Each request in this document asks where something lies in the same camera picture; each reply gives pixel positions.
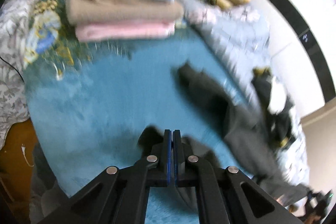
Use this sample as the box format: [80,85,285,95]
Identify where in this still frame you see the folded beige garment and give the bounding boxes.
[66,0,184,26]

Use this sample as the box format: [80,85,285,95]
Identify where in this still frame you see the light blue floral quilt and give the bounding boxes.
[180,0,310,185]

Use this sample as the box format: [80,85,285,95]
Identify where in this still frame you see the folded pink garment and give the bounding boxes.
[71,20,176,42]

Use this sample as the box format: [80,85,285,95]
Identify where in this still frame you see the grey patterned pillow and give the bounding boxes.
[1,0,37,147]

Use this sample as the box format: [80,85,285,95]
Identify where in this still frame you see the dark grey trousers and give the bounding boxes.
[137,61,310,210]

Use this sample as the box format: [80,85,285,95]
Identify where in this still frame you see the pile of dark clothes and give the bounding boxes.
[252,67,294,148]

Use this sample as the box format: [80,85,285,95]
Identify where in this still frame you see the teal floral blanket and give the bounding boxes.
[23,0,248,223]

